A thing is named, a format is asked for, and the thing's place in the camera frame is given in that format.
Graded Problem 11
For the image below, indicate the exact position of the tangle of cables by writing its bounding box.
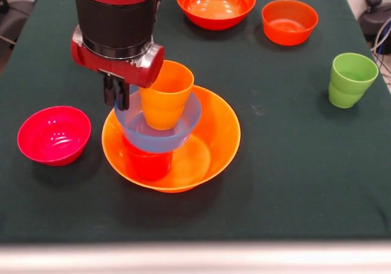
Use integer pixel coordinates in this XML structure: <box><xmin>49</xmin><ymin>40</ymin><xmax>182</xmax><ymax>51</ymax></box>
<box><xmin>371</xmin><ymin>17</ymin><xmax>391</xmax><ymax>70</ymax></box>

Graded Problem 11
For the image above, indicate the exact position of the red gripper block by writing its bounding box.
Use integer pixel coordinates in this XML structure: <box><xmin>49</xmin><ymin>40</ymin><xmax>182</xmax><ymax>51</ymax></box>
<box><xmin>70</xmin><ymin>37</ymin><xmax>166</xmax><ymax>111</ymax></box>

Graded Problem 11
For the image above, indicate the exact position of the dark grey pedestal base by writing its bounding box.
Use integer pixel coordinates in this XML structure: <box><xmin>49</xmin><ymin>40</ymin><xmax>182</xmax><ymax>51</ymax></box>
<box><xmin>357</xmin><ymin>0</ymin><xmax>391</xmax><ymax>39</ymax></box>
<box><xmin>0</xmin><ymin>0</ymin><xmax>34</xmax><ymax>47</ymax></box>

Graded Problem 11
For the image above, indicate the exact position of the large orange bowl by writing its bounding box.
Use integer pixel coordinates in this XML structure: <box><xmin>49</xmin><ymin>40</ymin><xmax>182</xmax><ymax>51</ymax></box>
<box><xmin>101</xmin><ymin>84</ymin><xmax>241</xmax><ymax>194</ymax></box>

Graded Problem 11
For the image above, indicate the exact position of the red-orange cup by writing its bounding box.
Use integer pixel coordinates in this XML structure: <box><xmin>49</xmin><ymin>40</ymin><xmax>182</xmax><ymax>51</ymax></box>
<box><xmin>123</xmin><ymin>136</ymin><xmax>174</xmax><ymax>182</ymax></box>

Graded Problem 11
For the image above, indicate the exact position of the small red-orange bowl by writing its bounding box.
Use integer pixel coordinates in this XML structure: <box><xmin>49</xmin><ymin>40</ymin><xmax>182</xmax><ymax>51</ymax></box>
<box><xmin>261</xmin><ymin>0</ymin><xmax>320</xmax><ymax>46</ymax></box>

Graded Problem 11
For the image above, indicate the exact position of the dark green tablecloth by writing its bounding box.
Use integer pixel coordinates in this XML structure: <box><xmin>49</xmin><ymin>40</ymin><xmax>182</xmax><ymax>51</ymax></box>
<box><xmin>0</xmin><ymin>0</ymin><xmax>391</xmax><ymax>245</ymax></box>

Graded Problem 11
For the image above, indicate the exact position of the green cup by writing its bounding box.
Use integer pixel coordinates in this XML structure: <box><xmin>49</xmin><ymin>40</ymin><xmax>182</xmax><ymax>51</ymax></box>
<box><xmin>328</xmin><ymin>53</ymin><xmax>379</xmax><ymax>109</ymax></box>

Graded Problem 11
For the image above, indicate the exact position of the pink-red bowl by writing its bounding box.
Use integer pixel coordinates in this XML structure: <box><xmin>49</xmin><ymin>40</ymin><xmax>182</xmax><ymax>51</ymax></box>
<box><xmin>16</xmin><ymin>105</ymin><xmax>92</xmax><ymax>167</ymax></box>

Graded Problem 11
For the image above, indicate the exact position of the orange cup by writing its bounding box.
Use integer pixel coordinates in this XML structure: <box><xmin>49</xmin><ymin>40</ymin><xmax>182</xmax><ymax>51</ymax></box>
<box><xmin>139</xmin><ymin>60</ymin><xmax>196</xmax><ymax>131</ymax></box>

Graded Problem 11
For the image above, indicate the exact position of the light blue bowl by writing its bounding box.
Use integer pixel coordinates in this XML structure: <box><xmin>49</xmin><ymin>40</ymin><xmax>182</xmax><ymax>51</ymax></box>
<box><xmin>114</xmin><ymin>84</ymin><xmax>202</xmax><ymax>154</ymax></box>

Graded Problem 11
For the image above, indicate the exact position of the large red-orange bowl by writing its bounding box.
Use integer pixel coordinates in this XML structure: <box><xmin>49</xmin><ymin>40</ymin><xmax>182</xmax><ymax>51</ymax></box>
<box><xmin>176</xmin><ymin>0</ymin><xmax>257</xmax><ymax>31</ymax></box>

